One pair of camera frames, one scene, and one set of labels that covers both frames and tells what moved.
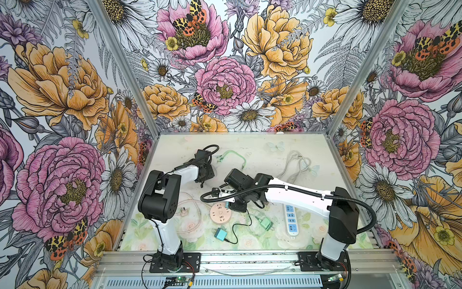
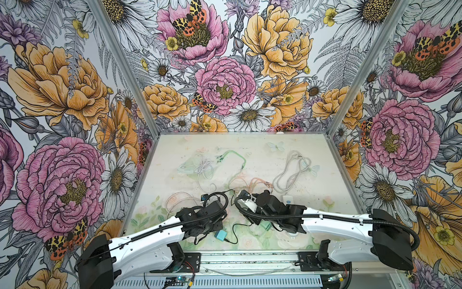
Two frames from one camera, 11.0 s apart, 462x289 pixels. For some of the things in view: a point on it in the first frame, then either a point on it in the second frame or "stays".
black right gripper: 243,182 -> 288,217
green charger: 266,223 stays
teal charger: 220,234 stays
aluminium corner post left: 104,16 stays
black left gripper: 210,174 -> 217,226
